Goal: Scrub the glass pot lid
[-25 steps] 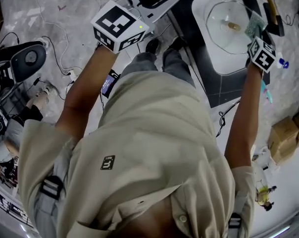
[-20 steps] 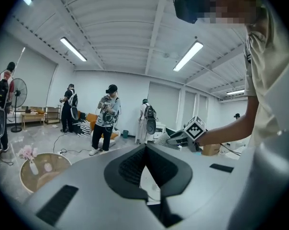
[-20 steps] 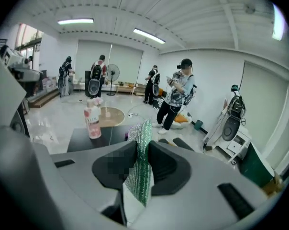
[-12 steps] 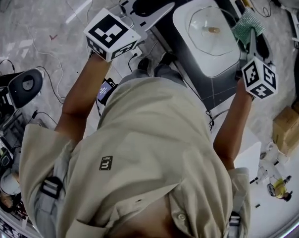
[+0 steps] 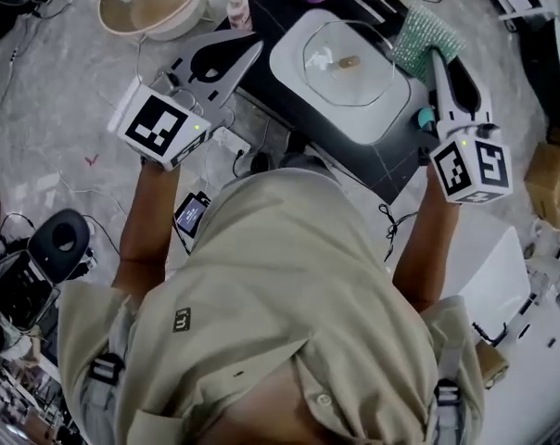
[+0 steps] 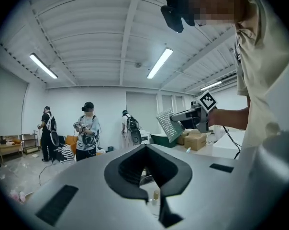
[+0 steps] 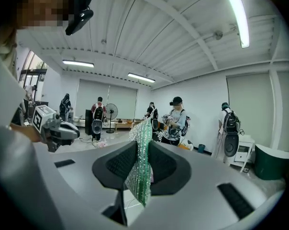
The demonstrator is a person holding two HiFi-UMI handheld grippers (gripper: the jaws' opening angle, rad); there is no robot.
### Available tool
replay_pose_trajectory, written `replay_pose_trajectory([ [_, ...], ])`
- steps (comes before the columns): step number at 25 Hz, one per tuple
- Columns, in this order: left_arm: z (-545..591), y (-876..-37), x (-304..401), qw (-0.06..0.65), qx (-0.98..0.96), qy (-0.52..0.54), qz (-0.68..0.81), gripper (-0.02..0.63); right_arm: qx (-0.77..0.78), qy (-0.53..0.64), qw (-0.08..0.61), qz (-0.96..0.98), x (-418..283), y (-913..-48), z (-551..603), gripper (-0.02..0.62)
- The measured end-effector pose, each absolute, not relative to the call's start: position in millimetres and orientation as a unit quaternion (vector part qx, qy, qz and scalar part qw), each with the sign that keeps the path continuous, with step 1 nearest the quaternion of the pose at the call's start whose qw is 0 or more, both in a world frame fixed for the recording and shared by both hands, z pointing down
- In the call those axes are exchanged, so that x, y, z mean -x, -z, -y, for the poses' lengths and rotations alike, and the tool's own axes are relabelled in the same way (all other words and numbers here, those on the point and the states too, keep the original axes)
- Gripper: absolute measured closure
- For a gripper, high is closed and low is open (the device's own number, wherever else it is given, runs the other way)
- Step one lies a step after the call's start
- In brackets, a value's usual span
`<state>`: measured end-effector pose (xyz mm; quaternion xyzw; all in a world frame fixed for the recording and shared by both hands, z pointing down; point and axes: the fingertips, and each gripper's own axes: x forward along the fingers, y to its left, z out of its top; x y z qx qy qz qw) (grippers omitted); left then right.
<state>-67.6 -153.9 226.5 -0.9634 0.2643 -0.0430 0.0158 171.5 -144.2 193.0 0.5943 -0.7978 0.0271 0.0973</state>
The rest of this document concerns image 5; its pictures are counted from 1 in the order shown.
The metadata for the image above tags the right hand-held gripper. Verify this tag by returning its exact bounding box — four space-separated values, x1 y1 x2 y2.
427 48 515 205

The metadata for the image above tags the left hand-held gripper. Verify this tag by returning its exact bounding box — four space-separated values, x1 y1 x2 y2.
117 29 266 172

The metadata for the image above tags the green scrubbing cloth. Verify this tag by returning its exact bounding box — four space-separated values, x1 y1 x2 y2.
390 2 468 83

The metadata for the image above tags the person's left forearm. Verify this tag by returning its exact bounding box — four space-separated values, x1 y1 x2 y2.
119 157 183 269

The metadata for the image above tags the person's right forearm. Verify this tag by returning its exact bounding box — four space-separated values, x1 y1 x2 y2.
392 164 463 311

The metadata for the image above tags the teal bottle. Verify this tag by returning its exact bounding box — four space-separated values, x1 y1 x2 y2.
415 106 437 132

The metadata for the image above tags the pink bottle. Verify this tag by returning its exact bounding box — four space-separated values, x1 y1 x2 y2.
226 0 251 32

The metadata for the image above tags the white power strip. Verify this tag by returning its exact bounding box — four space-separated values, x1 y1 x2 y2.
210 126 253 155

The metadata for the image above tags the white rounded tray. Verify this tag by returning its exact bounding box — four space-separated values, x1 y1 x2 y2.
268 7 414 146

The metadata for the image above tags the pink plastic basin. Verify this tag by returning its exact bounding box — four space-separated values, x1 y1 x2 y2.
97 0 209 43

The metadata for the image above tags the dark cabinet countertop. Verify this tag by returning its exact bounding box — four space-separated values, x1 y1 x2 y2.
214 0 441 206

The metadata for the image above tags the person's left black shoe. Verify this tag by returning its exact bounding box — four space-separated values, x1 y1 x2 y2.
250 151 273 173

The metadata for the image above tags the person's black shoe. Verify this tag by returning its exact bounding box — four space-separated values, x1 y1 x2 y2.
286 132 310 155
250 151 273 173

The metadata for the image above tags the person's right black shoe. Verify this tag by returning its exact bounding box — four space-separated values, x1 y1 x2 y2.
286 132 310 155

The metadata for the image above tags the large cardboard box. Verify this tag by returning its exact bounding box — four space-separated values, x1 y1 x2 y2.
522 140 560 234

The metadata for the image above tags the black flat item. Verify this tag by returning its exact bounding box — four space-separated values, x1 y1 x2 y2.
359 0 409 25

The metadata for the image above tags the small screen device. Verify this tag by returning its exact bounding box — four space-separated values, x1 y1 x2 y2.
173 191 214 240

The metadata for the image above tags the white box cabinet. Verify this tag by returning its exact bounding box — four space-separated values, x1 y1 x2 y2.
457 223 532 343

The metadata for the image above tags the open grey equipment case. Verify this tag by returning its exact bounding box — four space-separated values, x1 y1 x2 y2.
0 208 93 334

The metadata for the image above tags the person's beige shirt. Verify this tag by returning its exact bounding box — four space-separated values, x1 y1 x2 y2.
57 166 488 445

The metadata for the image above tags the small brown box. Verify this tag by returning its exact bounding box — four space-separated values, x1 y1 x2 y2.
473 339 511 389

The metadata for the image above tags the tangled black cord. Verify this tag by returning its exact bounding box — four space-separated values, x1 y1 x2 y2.
378 203 419 262

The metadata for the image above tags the grey shoulder strap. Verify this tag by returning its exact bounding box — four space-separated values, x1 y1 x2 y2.
78 349 126 445
431 336 464 445

